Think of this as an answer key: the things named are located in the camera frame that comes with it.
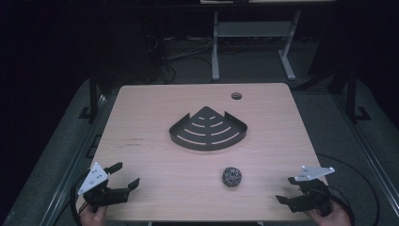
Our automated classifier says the grey metal stand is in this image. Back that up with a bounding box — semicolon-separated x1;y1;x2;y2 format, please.
211;8;303;82

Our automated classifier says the person's right hand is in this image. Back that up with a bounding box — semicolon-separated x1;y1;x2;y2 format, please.
305;200;353;226

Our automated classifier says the person's left hand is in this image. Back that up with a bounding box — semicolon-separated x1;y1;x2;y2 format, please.
79;205;109;226

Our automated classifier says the bundle of floor cables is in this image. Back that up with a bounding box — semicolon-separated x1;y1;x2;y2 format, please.
144;33;215;85

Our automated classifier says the aluminium frame rail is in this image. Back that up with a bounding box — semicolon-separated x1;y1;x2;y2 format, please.
38;93;111;226
332;93;399;210

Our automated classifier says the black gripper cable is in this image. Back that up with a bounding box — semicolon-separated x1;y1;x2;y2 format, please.
70;173;92;226
315;153;381;226

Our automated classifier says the black metal post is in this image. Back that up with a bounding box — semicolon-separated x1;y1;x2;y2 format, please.
345;67;372;124
78;67;103;122

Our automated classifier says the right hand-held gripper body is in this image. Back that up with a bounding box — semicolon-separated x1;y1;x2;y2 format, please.
287;165;336;218

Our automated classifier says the steel wool scourer ball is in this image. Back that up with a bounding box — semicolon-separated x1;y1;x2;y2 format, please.
221;166;244;188

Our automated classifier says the black metal corner shelf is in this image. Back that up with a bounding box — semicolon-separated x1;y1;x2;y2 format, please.
168;105;248;152

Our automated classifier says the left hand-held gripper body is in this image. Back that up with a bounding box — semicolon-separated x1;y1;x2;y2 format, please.
77;162;131;209

